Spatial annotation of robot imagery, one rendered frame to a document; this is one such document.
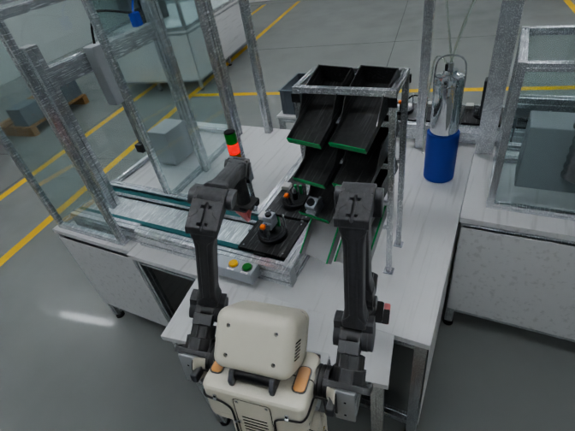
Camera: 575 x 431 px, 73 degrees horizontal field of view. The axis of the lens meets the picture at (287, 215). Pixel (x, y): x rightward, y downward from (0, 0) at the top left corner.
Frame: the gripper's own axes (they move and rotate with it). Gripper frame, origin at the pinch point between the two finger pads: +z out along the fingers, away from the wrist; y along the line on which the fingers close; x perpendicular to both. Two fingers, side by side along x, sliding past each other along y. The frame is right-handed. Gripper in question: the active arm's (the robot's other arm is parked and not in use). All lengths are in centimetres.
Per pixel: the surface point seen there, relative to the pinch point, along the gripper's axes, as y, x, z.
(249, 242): 12.3, -10.9, 26.6
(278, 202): 13, -41, 27
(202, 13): 24, -34, -63
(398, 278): -53, -20, 37
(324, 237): -23.3, -16.0, 17.5
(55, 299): 202, 13, 126
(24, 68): 87, 0, -55
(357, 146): -39, -14, -29
